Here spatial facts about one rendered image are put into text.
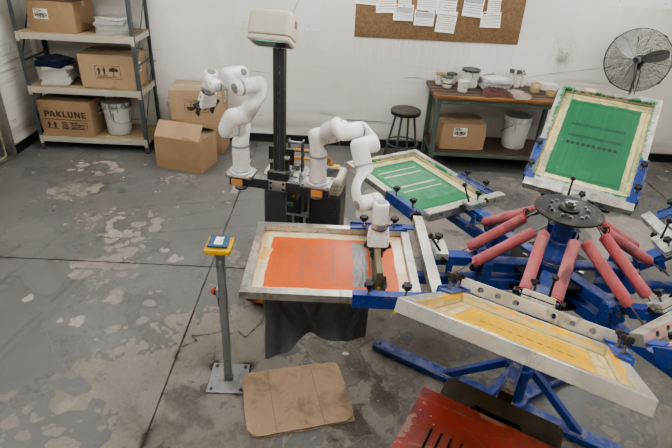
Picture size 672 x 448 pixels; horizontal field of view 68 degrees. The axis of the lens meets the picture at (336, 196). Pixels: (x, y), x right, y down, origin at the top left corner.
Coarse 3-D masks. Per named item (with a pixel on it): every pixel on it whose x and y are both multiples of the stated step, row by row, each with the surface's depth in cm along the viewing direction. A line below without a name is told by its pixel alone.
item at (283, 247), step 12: (276, 240) 256; (288, 240) 256; (300, 240) 257; (312, 240) 258; (324, 240) 258; (336, 240) 259; (348, 240) 259; (360, 240) 260; (276, 252) 246; (288, 252) 247; (348, 252) 250; (384, 252) 251; (384, 264) 242
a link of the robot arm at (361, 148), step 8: (368, 128) 237; (368, 136) 232; (376, 136) 234; (352, 144) 229; (360, 144) 228; (368, 144) 229; (376, 144) 232; (352, 152) 230; (360, 152) 228; (368, 152) 229; (360, 160) 228; (368, 160) 229
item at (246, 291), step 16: (272, 224) 263; (288, 224) 263; (304, 224) 264; (320, 224) 265; (256, 240) 249; (256, 256) 237; (416, 272) 232; (240, 288) 215; (256, 288) 216; (272, 288) 217; (416, 288) 222
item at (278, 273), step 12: (276, 264) 238; (288, 264) 238; (348, 264) 241; (264, 276) 229; (276, 276) 230; (288, 276) 230; (348, 276) 233; (396, 276) 234; (312, 288) 223; (324, 288) 224; (336, 288) 224; (348, 288) 225; (360, 288) 225; (396, 288) 226
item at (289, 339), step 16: (272, 304) 225; (288, 304) 226; (304, 304) 226; (320, 304) 227; (336, 304) 226; (272, 320) 231; (288, 320) 231; (304, 320) 232; (320, 320) 231; (336, 320) 231; (352, 320) 230; (272, 336) 236; (288, 336) 236; (320, 336) 236; (336, 336) 235; (352, 336) 237; (272, 352) 241
